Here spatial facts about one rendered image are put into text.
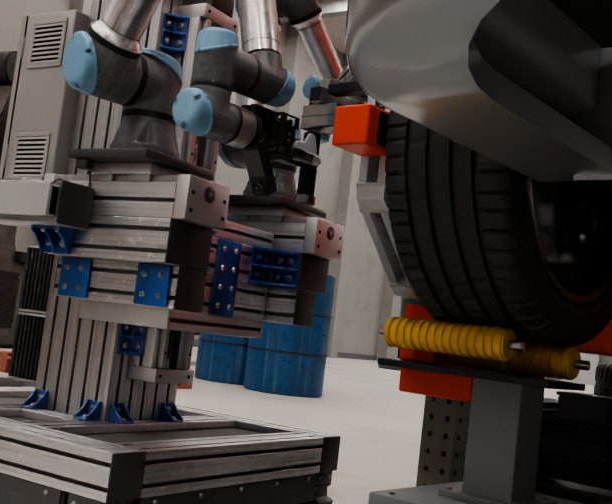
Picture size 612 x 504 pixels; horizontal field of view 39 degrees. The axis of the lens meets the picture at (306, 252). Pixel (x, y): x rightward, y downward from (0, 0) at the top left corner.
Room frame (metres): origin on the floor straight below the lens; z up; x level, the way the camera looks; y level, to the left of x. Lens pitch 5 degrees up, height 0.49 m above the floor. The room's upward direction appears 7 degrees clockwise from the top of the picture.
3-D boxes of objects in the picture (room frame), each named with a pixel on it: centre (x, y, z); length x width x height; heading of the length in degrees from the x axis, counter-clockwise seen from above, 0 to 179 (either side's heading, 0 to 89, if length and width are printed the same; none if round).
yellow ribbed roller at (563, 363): (1.62, -0.40, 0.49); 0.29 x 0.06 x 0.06; 50
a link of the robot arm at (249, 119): (1.58, 0.16, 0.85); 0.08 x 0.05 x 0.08; 50
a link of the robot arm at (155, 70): (1.86, 0.38, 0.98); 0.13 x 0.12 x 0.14; 137
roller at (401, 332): (1.57, -0.27, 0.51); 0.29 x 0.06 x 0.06; 50
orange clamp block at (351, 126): (1.48, -0.08, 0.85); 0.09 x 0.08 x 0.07; 140
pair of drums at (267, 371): (7.08, 0.27, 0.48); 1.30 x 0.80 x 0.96; 54
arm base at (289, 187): (2.28, 0.11, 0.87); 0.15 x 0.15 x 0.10
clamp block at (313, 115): (1.73, -0.01, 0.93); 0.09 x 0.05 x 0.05; 50
